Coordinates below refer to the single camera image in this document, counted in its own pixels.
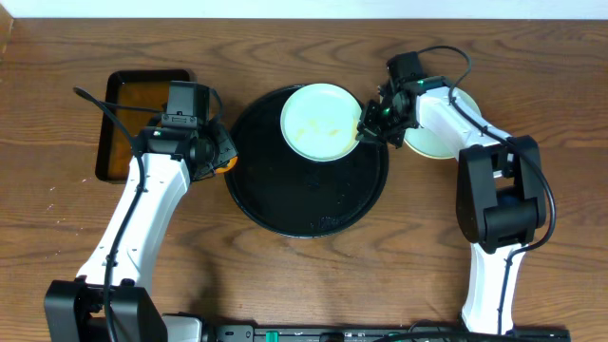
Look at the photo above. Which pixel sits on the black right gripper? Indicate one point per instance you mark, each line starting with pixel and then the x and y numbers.
pixel 367 129

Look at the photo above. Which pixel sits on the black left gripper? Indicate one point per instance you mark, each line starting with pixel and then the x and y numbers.
pixel 218 137

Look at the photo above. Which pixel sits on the orange green sponge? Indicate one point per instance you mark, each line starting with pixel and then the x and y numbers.
pixel 227 167

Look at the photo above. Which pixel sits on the green plate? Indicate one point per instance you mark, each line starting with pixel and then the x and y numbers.
pixel 442 132
pixel 319 122

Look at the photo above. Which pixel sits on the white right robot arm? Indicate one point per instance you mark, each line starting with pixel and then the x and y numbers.
pixel 502 196

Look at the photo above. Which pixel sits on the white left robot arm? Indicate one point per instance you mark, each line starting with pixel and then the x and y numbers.
pixel 109 298

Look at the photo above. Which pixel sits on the round black tray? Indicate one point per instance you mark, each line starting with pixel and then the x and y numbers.
pixel 291 195

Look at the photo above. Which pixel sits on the black rectangular water basin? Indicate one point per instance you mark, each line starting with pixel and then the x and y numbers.
pixel 136 88

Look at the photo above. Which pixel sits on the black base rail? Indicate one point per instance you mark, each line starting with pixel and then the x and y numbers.
pixel 380 334

